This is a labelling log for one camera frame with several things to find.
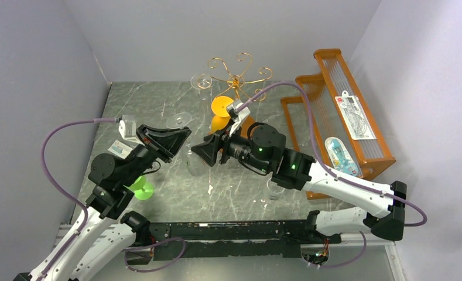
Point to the yellow plastic wine glass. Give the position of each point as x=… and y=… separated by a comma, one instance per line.
x=221, y=116

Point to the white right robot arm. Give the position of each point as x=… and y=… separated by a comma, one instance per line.
x=377, y=208

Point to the light blue tube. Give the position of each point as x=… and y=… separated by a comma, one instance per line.
x=120, y=149

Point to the gold wire wine glass rack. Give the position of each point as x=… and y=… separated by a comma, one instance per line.
x=235, y=82

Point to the blue packaged item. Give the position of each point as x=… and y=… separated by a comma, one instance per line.
x=340, y=157

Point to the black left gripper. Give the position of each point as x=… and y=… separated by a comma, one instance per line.
x=173, y=141

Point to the green plastic wine glass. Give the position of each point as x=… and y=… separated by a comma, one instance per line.
x=143, y=190

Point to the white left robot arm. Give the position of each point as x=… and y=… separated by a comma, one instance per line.
x=103, y=229

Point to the white packaged ruler set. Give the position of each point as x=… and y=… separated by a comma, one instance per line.
x=354, y=117

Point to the wooden tiered display shelf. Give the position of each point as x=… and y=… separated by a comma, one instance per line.
x=372, y=156

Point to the clear wine glass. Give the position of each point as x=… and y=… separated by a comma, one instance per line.
x=192, y=162
x=271, y=195
x=202, y=83

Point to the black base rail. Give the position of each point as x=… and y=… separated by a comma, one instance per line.
x=234, y=238

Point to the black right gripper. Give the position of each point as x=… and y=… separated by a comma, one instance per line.
x=221, y=146

